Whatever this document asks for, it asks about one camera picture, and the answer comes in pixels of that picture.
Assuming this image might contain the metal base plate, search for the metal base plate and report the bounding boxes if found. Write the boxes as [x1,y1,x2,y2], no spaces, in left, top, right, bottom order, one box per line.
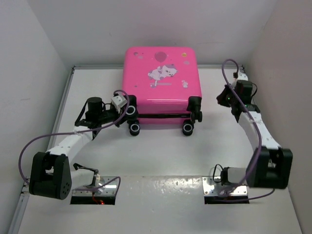
[202,176,248,197]
[71,176,119,196]

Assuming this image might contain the pink suitcase with dark lining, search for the pink suitcase with dark lining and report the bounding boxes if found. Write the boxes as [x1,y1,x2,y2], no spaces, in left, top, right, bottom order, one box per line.
[122,46,202,136]

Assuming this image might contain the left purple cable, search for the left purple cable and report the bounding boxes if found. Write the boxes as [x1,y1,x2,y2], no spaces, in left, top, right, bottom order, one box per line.
[19,89,130,195]

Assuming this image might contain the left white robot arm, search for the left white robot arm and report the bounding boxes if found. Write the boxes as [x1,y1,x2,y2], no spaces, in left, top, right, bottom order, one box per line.
[29,94,130,200]

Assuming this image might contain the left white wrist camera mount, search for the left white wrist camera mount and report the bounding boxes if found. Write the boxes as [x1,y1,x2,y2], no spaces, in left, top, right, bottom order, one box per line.
[111,95,130,114]

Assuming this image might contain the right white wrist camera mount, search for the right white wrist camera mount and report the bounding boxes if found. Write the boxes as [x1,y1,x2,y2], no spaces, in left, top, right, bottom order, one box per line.
[233,71,249,81]

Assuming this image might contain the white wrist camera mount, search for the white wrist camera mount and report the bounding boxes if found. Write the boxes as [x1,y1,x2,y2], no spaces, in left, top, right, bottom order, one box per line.
[233,71,249,81]
[111,95,130,114]

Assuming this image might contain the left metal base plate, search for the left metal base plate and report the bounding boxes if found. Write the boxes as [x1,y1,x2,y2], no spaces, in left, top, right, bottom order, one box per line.
[71,176,119,196]

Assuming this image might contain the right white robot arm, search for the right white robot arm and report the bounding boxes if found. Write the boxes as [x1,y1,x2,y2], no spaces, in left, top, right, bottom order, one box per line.
[216,80,293,189]

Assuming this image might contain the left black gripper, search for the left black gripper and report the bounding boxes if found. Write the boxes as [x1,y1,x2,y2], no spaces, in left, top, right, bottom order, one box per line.
[97,105,131,127]

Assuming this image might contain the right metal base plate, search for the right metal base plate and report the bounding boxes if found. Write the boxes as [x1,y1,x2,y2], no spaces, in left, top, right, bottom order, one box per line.
[202,176,248,197]

